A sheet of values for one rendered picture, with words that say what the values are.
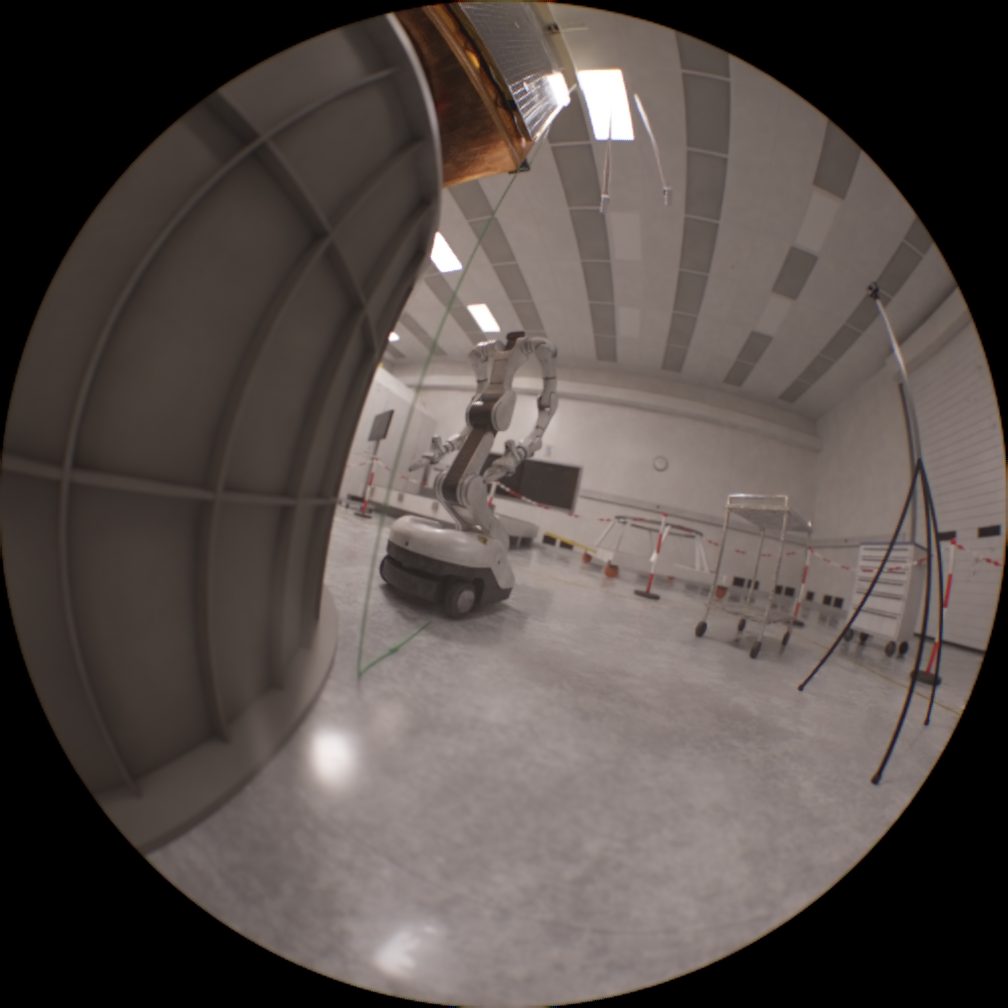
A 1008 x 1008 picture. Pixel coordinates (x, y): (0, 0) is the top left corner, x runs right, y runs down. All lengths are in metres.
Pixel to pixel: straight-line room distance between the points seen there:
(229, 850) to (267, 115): 0.85
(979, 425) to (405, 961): 7.00
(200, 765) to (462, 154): 1.78
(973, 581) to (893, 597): 3.12
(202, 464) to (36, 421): 0.22
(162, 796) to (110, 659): 0.19
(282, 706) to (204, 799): 0.27
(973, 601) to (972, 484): 1.64
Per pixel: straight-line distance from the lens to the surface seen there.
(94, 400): 0.37
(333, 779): 0.57
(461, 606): 1.29
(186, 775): 0.55
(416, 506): 5.67
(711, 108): 4.97
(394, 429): 7.80
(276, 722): 0.62
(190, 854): 0.52
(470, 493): 1.39
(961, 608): 6.45
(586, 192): 5.40
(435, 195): 0.86
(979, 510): 6.53
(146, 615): 0.44
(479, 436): 1.55
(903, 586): 3.50
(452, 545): 1.24
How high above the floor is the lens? 0.45
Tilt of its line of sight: 3 degrees up
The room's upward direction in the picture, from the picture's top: 13 degrees clockwise
